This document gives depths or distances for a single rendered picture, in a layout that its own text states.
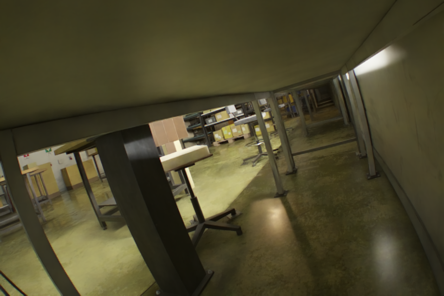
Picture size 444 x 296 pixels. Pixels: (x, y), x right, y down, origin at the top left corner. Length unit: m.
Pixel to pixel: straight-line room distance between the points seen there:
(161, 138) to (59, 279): 1.41
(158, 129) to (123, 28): 1.55
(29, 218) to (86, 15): 0.43
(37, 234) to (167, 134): 1.42
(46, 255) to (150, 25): 0.50
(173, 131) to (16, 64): 1.59
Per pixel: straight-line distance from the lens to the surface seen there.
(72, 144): 2.12
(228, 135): 6.73
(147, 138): 0.99
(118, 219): 2.32
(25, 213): 0.54
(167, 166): 1.36
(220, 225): 1.57
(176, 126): 1.79
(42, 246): 0.56
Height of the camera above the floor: 0.75
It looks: 3 degrees down
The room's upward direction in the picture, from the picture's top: 17 degrees counter-clockwise
